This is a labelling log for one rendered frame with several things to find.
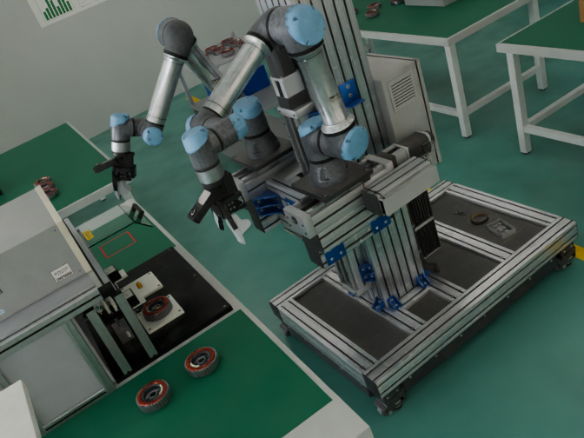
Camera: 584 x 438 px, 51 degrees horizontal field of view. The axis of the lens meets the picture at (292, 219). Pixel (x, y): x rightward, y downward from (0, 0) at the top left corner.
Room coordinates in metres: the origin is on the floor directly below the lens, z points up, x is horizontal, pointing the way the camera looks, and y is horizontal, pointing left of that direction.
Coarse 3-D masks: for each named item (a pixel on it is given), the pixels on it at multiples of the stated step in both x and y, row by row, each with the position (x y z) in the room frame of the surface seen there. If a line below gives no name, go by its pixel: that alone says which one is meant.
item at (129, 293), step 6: (126, 294) 1.94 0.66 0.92; (132, 294) 1.92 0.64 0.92; (138, 294) 1.97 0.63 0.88; (132, 300) 1.90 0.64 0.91; (138, 300) 1.91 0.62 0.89; (144, 300) 1.92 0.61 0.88; (132, 306) 1.90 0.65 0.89; (114, 312) 1.89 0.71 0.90; (120, 312) 1.88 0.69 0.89; (108, 318) 1.87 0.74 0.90; (114, 318) 1.87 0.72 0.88; (120, 324) 1.88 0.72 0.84
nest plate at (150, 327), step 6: (174, 300) 2.00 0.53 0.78; (162, 306) 1.99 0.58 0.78; (174, 306) 1.96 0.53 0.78; (174, 312) 1.92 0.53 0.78; (180, 312) 1.91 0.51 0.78; (138, 318) 1.97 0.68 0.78; (144, 318) 1.95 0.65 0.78; (168, 318) 1.90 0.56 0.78; (174, 318) 1.90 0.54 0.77; (144, 324) 1.92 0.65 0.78; (150, 324) 1.90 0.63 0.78; (156, 324) 1.89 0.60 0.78; (162, 324) 1.88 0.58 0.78; (150, 330) 1.86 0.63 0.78
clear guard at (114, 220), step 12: (96, 216) 2.36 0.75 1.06; (108, 216) 2.32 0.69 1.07; (120, 216) 2.28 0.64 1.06; (132, 216) 2.26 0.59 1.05; (84, 228) 2.30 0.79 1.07; (96, 228) 2.26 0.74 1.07; (108, 228) 2.22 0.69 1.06; (120, 228) 2.18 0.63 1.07; (84, 240) 2.19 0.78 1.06; (96, 240) 2.15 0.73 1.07
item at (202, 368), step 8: (200, 352) 1.64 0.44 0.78; (208, 352) 1.62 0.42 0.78; (192, 360) 1.62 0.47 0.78; (200, 360) 1.62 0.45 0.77; (208, 360) 1.59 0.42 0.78; (216, 360) 1.59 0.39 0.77; (192, 368) 1.57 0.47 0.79; (200, 368) 1.56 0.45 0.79; (208, 368) 1.56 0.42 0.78; (192, 376) 1.57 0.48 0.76; (200, 376) 1.55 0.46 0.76
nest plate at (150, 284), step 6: (144, 276) 2.25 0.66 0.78; (150, 276) 2.23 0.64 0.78; (132, 282) 2.24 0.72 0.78; (144, 282) 2.20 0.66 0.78; (150, 282) 2.19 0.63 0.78; (156, 282) 2.17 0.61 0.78; (126, 288) 2.22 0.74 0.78; (132, 288) 2.20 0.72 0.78; (144, 288) 2.17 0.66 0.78; (150, 288) 2.15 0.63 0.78; (156, 288) 2.13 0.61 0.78; (144, 294) 2.12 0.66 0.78; (150, 294) 2.12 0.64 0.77
